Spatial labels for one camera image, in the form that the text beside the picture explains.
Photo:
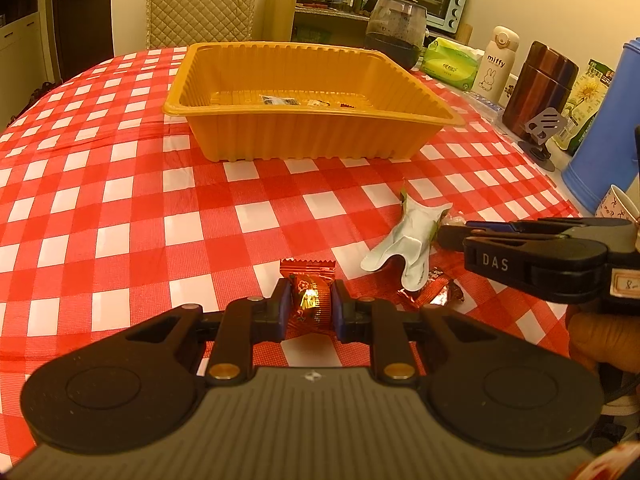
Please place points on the orange plastic tray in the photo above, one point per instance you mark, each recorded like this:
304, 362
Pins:
310, 120

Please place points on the person's right hand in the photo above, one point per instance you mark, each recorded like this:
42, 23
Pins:
585, 337

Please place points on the white patterned mug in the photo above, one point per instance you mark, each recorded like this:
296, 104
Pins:
622, 205

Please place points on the red gold candy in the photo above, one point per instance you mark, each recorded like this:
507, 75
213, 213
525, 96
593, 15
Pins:
310, 300

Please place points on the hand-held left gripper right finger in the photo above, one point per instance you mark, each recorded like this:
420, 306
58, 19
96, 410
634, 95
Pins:
338, 310

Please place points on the side shelf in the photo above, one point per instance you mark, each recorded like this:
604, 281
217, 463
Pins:
325, 25

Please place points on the brown metal thermos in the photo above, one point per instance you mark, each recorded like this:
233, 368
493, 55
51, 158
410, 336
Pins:
540, 85

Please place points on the green white snack packet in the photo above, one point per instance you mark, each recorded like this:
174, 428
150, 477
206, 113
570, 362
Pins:
412, 245

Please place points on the dark shoes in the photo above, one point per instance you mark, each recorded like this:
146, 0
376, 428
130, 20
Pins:
42, 92

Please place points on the red white patterned clothing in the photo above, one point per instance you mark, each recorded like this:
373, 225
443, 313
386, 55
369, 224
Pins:
612, 462

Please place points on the grey black snack packet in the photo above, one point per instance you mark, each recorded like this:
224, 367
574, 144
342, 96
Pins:
279, 100

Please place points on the brown cardboard box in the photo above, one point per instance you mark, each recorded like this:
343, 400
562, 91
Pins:
280, 10

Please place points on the blue thermos jug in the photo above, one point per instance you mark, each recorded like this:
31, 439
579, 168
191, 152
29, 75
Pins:
605, 150

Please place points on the blue white small box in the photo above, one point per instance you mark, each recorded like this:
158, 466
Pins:
482, 105

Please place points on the dark door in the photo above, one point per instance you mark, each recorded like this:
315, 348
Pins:
85, 15

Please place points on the red white checkered tablecloth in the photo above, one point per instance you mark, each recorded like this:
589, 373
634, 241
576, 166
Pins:
125, 220

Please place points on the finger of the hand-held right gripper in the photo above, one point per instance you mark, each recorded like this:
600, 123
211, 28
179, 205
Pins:
540, 262
500, 227

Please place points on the white rabbit print bottle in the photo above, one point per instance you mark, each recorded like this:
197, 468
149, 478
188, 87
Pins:
495, 67

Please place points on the green flower packet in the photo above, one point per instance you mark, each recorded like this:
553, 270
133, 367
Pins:
590, 95

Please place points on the dark red foil candy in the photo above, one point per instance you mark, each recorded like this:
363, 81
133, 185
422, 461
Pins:
437, 285

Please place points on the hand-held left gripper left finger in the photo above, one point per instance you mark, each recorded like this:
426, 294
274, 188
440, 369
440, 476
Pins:
285, 305

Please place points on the grey phone stand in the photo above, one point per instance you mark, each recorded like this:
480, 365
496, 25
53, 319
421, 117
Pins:
542, 127

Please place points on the white cabinet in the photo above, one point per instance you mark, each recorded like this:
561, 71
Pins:
20, 45

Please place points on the green tissue pack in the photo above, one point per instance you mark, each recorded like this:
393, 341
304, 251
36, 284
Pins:
450, 65

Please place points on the dark glass jar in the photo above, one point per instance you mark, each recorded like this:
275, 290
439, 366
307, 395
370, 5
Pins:
395, 35

